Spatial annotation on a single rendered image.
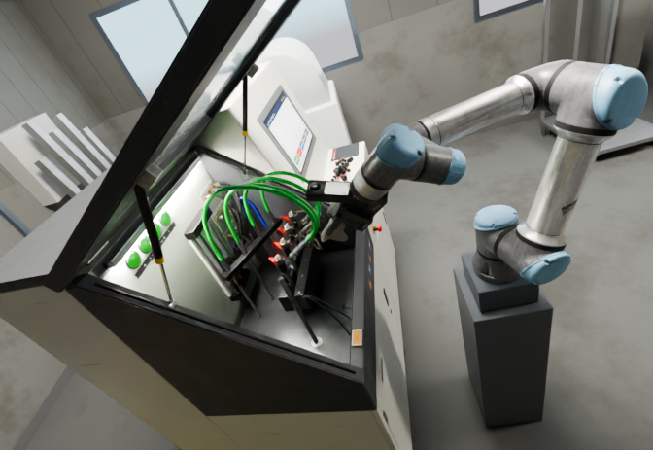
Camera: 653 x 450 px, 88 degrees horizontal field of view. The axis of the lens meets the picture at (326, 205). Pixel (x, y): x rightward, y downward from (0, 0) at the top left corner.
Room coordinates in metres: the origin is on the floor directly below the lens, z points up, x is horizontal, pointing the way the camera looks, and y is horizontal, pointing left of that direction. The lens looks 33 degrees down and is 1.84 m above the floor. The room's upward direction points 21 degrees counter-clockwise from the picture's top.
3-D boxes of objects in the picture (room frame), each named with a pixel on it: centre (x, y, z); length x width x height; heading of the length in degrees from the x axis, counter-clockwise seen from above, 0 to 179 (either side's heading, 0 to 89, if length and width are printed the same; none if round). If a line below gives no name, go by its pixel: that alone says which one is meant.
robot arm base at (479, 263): (0.73, -0.45, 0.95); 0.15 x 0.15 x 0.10
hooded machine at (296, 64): (2.85, -0.02, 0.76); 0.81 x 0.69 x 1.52; 77
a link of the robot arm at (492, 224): (0.72, -0.45, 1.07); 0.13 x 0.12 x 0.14; 7
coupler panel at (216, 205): (1.22, 0.40, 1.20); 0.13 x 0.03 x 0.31; 162
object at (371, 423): (0.92, 0.25, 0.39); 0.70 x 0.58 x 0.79; 162
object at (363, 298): (0.84, -0.01, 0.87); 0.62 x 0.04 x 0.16; 162
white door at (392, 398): (0.83, -0.02, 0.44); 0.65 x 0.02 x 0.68; 162
